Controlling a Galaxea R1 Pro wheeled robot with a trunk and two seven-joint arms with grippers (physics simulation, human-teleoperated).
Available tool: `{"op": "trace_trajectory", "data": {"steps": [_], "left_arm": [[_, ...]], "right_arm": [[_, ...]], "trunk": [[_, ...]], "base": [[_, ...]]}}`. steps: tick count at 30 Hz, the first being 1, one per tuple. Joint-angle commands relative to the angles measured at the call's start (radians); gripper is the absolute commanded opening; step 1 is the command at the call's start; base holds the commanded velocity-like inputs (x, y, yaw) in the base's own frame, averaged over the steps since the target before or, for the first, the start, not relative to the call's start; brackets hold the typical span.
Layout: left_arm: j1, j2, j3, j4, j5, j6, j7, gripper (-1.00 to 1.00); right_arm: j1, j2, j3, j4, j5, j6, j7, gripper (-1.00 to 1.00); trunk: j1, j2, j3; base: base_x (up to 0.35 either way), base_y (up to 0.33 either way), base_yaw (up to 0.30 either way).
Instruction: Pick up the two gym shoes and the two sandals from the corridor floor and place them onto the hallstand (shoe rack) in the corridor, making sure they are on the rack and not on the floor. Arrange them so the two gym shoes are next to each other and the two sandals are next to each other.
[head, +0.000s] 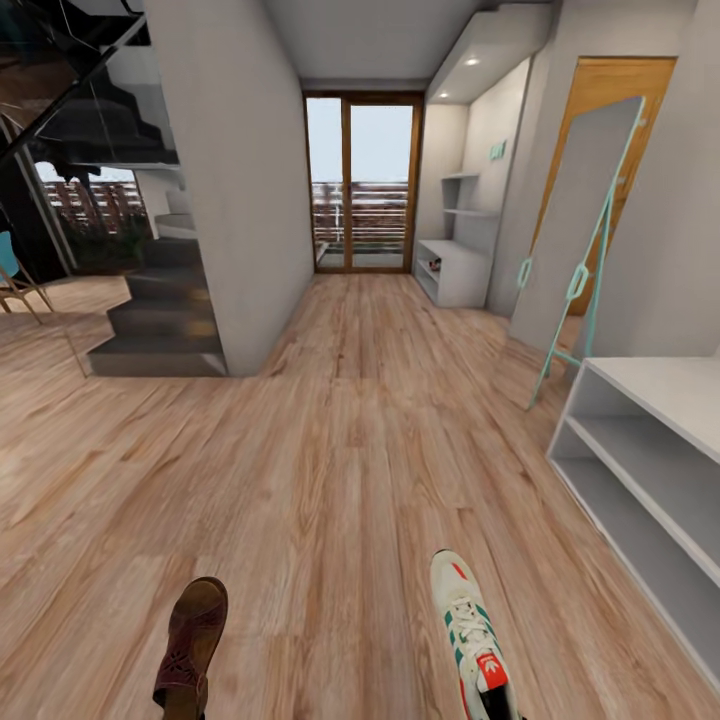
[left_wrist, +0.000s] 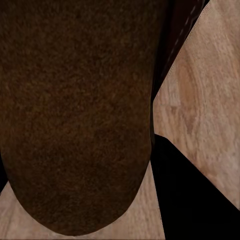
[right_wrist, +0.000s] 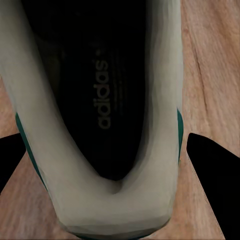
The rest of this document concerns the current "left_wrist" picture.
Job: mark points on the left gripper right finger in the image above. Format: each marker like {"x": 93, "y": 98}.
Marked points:
{"x": 191, "y": 207}

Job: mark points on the sandal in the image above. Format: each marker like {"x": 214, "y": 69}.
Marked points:
{"x": 77, "y": 83}

